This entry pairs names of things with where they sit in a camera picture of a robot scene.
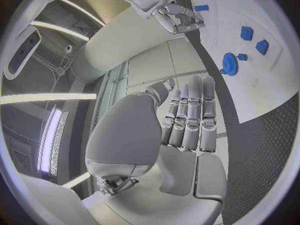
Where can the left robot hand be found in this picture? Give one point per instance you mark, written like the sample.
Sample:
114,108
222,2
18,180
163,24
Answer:
126,135

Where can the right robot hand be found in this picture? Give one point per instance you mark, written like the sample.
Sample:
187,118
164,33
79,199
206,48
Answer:
178,16

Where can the blue gear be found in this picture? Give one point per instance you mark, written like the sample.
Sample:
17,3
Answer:
230,63

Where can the white task board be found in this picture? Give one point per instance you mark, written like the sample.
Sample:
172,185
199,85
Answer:
257,13

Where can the blue long cylinder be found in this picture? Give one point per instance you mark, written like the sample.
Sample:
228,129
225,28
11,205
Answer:
201,8

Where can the blue stepped block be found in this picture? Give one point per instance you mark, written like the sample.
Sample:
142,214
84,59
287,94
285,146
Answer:
246,33

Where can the small blue knurled peg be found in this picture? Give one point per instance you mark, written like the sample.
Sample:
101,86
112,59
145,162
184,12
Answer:
223,71

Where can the blue plug with hole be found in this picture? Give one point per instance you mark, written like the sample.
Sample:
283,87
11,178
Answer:
242,57

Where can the glowing light bar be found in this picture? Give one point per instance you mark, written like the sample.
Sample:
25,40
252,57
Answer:
48,144

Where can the small blue block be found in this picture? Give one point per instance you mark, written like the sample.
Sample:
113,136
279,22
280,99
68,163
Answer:
262,47

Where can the white oval camera housing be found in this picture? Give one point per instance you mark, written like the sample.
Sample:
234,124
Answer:
21,54

